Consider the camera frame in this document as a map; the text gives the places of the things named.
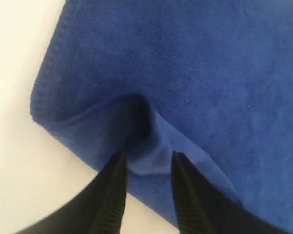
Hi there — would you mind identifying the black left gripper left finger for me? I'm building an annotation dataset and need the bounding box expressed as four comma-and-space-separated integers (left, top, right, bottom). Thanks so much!
20, 153, 127, 234

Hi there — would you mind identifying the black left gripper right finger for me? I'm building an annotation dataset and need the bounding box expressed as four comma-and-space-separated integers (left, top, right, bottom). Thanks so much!
172, 150, 267, 234

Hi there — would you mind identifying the blue microfiber towel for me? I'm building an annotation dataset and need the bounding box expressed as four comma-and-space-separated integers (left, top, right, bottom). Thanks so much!
30, 0, 293, 233

